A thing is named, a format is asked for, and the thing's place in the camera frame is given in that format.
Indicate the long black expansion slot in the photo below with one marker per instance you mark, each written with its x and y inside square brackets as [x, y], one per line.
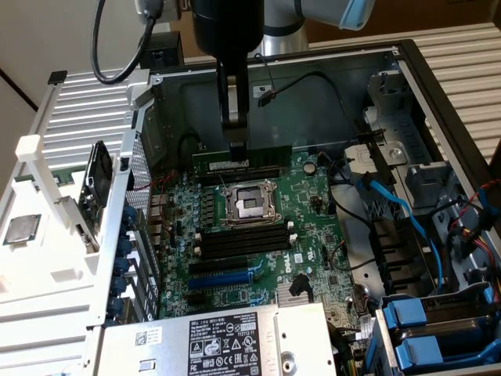
[219, 267]

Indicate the black end cap clip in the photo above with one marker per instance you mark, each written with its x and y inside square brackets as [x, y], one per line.
[57, 77]

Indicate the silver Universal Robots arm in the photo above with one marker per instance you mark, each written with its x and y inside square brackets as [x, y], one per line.
[282, 23]

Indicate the green spare RAM stick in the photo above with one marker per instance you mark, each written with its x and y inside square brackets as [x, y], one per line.
[64, 177]

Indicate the black box behind case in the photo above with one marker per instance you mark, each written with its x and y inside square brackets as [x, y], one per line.
[164, 51]

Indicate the metal CPU socket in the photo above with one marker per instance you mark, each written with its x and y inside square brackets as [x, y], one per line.
[250, 201]

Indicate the white parts rack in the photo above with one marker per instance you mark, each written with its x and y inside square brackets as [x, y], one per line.
[47, 266]

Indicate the green Dell motherboard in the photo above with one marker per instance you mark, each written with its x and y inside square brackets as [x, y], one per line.
[313, 235]

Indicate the silver CPU chip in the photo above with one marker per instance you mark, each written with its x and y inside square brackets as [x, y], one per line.
[22, 229]

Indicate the blue expansion slot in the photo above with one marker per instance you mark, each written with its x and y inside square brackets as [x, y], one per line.
[219, 283]

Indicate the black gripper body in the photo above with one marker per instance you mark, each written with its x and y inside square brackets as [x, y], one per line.
[227, 27]

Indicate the open grey PC case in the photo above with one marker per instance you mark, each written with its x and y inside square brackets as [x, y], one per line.
[352, 98]

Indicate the round coin battery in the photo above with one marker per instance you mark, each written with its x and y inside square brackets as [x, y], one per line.
[310, 168]

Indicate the black RAM slot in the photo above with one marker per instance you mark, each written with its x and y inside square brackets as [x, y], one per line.
[246, 237]
[242, 172]
[246, 250]
[246, 231]
[246, 243]

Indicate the black plastic air shroud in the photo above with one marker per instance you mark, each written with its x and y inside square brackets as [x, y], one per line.
[395, 254]

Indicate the silver chipset heatsink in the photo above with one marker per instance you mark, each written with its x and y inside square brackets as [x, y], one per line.
[293, 301]

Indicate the short black expansion slot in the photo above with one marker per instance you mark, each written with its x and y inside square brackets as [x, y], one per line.
[195, 299]

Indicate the blue disk bay caddy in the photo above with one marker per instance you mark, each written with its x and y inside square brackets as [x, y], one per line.
[434, 333]

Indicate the graphics card with black fan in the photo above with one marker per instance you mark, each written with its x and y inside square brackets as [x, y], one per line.
[96, 176]

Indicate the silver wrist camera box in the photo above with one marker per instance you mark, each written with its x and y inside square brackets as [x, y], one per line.
[164, 8]

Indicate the grey metal disk bay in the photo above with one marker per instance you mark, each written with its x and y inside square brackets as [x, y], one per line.
[375, 160]

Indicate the grey power supply unit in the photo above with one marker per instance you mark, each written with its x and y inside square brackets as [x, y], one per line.
[219, 344]

